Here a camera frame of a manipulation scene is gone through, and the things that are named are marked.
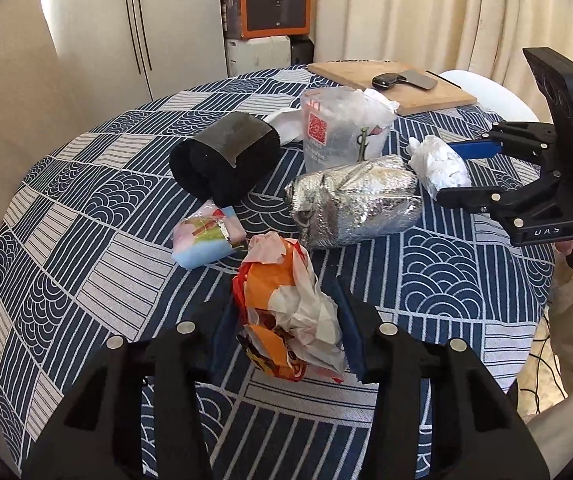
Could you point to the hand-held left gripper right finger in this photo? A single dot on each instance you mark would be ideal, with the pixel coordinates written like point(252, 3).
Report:
point(349, 331)

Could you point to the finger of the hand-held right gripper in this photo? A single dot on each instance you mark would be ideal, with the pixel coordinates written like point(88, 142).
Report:
point(471, 149)
point(466, 197)

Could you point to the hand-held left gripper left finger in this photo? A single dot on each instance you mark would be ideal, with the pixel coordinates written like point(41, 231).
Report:
point(224, 331)

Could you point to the orange food wrapper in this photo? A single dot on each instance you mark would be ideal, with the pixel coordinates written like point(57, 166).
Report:
point(276, 285)

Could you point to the white paper tissue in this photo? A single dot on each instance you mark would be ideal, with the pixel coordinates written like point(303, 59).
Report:
point(289, 122)

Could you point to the person's right hand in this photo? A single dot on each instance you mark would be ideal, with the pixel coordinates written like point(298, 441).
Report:
point(564, 247)

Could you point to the white chair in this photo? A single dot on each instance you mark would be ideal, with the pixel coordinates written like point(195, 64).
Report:
point(496, 100)

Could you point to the pastel snack packet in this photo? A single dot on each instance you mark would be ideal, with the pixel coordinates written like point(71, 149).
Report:
point(201, 242)

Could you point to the silver foil bag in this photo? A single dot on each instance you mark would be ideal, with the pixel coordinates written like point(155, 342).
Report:
point(356, 200)

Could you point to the clear plastic cup red print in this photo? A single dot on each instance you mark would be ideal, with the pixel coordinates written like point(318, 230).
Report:
point(331, 135)

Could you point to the wooden cutting board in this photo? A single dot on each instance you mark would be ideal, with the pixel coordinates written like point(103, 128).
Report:
point(346, 75)

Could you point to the cream curtain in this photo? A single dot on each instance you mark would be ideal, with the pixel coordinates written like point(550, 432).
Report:
point(416, 10)

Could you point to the blue patterned tablecloth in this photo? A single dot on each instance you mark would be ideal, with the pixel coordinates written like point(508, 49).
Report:
point(116, 220)

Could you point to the black cylinder roll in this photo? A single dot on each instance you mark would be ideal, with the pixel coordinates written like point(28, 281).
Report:
point(216, 170)

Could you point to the small black box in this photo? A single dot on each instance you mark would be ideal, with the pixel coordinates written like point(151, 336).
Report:
point(302, 51)

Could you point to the white cardboard box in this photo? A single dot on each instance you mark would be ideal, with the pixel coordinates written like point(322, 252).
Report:
point(256, 55)

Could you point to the white cabinet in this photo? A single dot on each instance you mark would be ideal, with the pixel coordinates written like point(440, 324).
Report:
point(176, 25)

